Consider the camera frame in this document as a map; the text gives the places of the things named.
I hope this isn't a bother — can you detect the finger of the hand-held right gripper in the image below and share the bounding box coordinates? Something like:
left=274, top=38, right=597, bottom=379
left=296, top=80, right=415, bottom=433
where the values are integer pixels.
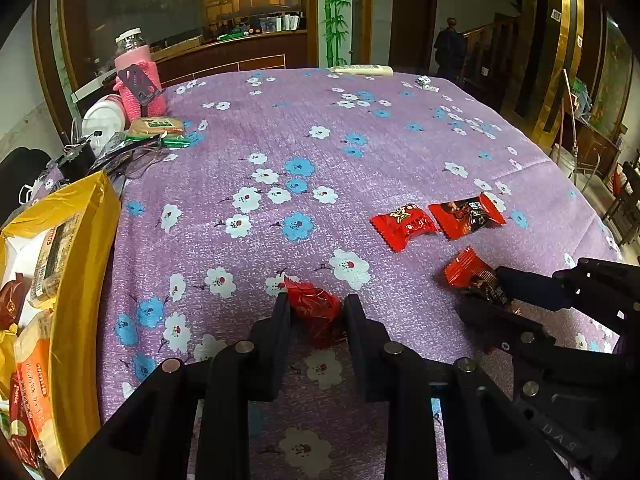
left=495, top=257, right=640, bottom=337
left=457, top=296, right=621, bottom=397

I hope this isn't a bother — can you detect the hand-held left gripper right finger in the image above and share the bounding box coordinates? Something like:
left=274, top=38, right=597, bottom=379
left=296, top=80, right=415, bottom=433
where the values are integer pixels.
left=342, top=293, right=576, bottom=480

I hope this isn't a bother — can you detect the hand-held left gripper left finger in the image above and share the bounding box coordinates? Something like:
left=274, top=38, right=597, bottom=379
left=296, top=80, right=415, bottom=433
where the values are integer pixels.
left=60, top=292, right=297, bottom=480

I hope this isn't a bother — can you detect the red and black snack packet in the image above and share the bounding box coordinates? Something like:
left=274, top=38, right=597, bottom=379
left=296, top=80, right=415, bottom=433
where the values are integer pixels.
left=444, top=246, right=521, bottom=311
left=428, top=193, right=507, bottom=241

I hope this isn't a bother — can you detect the yellow cardboard box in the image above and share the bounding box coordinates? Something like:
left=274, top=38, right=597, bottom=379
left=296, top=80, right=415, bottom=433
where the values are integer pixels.
left=0, top=170, right=122, bottom=478

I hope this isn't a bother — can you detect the wooden chair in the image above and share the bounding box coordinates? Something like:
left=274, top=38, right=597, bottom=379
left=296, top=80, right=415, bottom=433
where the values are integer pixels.
left=602, top=150, right=640, bottom=248

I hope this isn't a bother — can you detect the white bucket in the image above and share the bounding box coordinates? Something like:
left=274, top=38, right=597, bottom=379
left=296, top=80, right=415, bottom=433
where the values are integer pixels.
left=550, top=142, right=576, bottom=178

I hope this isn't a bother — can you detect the small red candy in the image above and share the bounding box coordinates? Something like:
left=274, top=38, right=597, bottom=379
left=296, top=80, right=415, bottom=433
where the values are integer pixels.
left=370, top=203, right=441, bottom=253

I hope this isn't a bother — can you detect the wooden sideboard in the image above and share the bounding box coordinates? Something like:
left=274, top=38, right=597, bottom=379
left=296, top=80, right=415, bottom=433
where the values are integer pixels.
left=570, top=115, right=623, bottom=181

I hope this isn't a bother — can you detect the purple floral tablecloth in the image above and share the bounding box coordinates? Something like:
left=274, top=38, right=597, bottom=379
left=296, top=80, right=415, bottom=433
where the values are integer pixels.
left=97, top=66, right=626, bottom=480

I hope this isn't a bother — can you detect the framed painting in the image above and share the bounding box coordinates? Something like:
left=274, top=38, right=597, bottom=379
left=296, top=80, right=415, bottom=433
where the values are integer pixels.
left=590, top=12, right=633, bottom=131

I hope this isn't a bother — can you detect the wooden stair railing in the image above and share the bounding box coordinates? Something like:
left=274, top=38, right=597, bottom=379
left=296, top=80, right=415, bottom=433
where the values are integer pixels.
left=462, top=12, right=521, bottom=106

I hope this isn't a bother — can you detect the orange snack packet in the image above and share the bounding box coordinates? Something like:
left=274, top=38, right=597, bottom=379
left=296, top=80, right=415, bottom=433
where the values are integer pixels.
left=14, top=310, right=57, bottom=461

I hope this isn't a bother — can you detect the clear biscuit pack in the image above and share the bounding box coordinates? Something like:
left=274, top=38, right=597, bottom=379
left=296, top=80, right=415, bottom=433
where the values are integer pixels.
left=27, top=210, right=83, bottom=308

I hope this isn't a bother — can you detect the green biscuit packet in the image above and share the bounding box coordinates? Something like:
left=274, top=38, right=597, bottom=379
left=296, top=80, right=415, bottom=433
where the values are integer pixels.
left=122, top=116, right=191, bottom=150

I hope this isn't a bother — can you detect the gold framed panel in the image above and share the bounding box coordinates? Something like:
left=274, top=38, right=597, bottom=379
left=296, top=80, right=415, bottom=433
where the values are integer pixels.
left=515, top=0, right=606, bottom=146

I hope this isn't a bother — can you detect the person in dark clothes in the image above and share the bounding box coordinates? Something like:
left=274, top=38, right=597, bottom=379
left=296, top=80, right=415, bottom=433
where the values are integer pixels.
left=433, top=16, right=468, bottom=81

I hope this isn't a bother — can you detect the cream tube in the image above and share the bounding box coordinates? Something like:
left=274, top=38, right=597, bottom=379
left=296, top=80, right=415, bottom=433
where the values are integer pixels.
left=325, top=64, right=394, bottom=77

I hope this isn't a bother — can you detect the wooden door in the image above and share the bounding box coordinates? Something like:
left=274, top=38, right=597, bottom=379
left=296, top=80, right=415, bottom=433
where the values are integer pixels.
left=390, top=0, right=440, bottom=73

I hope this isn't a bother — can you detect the white lidded container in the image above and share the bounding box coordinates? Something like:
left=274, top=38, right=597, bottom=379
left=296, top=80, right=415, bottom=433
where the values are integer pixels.
left=81, top=95, right=127, bottom=153

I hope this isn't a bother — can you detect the wooden counter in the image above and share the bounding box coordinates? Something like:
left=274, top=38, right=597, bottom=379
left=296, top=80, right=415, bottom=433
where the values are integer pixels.
left=150, top=30, right=310, bottom=86

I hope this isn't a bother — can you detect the pink sleeved bottle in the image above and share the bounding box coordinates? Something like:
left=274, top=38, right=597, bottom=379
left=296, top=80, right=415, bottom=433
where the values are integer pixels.
left=114, top=28, right=168, bottom=123

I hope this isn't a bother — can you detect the black chair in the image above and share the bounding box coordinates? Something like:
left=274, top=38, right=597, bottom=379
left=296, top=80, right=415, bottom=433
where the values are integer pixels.
left=0, top=147, right=53, bottom=226

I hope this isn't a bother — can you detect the wooden framed glass partition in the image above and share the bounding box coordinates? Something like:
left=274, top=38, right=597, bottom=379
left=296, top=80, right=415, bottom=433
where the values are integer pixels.
left=32, top=0, right=321, bottom=126

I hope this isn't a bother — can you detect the green bamboo wall decal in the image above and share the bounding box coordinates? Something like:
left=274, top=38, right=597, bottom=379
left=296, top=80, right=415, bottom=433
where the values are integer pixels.
left=318, top=0, right=353, bottom=66

